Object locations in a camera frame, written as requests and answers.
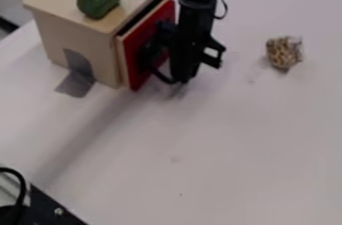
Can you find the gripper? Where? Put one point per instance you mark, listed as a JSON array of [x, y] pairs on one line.
[[190, 35]]

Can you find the drawer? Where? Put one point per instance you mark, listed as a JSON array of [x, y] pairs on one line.
[[141, 52]]

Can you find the brown toy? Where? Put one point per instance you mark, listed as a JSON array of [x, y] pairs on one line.
[[283, 52]]

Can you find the cabinet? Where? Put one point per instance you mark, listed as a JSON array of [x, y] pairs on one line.
[[80, 32]]

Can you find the grey tape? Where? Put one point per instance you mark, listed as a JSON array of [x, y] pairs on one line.
[[76, 74]]

